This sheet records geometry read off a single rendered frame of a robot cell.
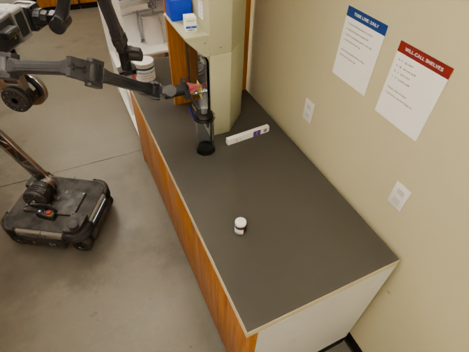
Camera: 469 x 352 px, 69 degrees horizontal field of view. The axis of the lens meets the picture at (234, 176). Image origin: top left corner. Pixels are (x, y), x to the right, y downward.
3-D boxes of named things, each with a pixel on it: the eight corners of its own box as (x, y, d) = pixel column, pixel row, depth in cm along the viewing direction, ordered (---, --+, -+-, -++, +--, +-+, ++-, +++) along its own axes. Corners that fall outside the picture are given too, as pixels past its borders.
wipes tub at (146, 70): (153, 74, 237) (150, 54, 227) (158, 83, 229) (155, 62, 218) (135, 77, 233) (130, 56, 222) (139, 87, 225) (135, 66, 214)
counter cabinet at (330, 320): (211, 142, 334) (209, 54, 270) (342, 341, 205) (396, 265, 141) (144, 160, 313) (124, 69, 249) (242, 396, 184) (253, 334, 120)
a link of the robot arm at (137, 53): (119, 33, 182) (114, 42, 176) (140, 35, 181) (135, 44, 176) (124, 54, 191) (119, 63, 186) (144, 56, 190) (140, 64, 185)
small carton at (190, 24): (194, 26, 157) (193, 12, 152) (197, 31, 153) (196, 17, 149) (183, 27, 155) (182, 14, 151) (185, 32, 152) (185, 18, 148)
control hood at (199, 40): (186, 29, 178) (185, 10, 171) (209, 56, 158) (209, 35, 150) (165, 33, 174) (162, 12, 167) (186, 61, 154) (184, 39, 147)
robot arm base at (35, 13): (42, 25, 182) (34, 1, 173) (57, 26, 181) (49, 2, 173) (34, 31, 176) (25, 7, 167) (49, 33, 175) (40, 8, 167)
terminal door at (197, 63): (191, 100, 207) (186, 34, 179) (209, 128, 188) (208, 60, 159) (190, 100, 207) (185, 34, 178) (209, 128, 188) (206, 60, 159)
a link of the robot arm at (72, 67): (77, 51, 124) (75, 79, 125) (102, 61, 137) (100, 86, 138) (-11, 51, 138) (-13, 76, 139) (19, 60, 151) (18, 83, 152)
